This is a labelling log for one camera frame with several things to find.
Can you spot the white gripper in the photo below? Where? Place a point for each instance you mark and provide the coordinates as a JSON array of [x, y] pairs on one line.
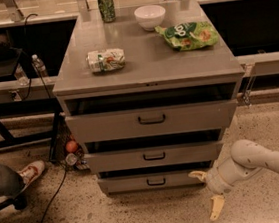
[[216, 182]]

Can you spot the grey bottom drawer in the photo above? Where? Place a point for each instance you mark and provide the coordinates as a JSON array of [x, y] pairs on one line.
[[147, 182]]

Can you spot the grey drawer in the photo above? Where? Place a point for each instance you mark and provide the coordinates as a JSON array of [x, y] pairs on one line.
[[151, 121], [154, 156], [147, 182]]

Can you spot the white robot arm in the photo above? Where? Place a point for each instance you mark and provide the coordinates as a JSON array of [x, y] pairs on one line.
[[246, 159]]

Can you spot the grey middle drawer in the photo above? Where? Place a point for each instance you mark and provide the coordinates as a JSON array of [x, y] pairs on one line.
[[154, 156]]

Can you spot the grey drawer cabinet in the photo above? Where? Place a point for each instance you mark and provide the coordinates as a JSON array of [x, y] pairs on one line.
[[154, 75]]

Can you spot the grey top drawer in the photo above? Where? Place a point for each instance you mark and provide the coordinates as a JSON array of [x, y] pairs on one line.
[[151, 121]]

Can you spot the orange fruit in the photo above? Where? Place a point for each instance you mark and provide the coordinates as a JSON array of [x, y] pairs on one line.
[[71, 146]]

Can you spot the green chip bag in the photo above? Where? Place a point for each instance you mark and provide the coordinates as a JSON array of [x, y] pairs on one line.
[[189, 36]]

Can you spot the white lying soda can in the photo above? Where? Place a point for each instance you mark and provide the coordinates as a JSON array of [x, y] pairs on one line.
[[105, 60]]

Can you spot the white red sneaker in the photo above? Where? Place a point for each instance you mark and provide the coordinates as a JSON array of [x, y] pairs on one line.
[[31, 172]]

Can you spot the white bowl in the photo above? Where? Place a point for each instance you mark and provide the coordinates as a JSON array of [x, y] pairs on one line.
[[148, 17]]

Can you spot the grey jeans leg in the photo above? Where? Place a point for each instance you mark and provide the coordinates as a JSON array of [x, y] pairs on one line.
[[11, 183]]

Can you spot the clear water bottle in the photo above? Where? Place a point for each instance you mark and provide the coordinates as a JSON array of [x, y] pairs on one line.
[[39, 66]]

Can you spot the green standing soda can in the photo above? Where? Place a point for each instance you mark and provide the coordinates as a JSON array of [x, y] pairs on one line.
[[107, 10]]

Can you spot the black side table frame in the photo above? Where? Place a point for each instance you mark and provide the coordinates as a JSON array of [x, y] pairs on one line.
[[36, 98]]

